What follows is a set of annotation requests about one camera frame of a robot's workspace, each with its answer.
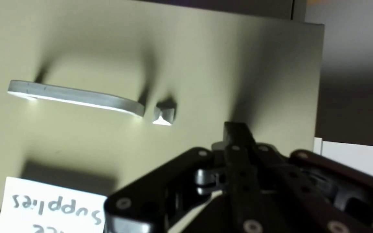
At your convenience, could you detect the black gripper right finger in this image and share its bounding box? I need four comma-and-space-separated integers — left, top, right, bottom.
239, 122, 373, 233

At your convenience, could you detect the white handwritten paper label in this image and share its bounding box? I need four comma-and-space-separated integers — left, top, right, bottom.
0, 175, 108, 233

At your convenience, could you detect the beige file cabinet drawer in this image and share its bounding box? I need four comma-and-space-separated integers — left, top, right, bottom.
0, 0, 326, 233

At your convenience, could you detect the silver drawer latch button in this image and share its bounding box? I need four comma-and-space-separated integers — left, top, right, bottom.
151, 100, 178, 128

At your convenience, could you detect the silver drawer handle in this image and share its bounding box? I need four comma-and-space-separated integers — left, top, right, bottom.
6, 79, 147, 119

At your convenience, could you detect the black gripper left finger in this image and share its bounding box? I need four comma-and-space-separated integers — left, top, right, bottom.
102, 122, 242, 233

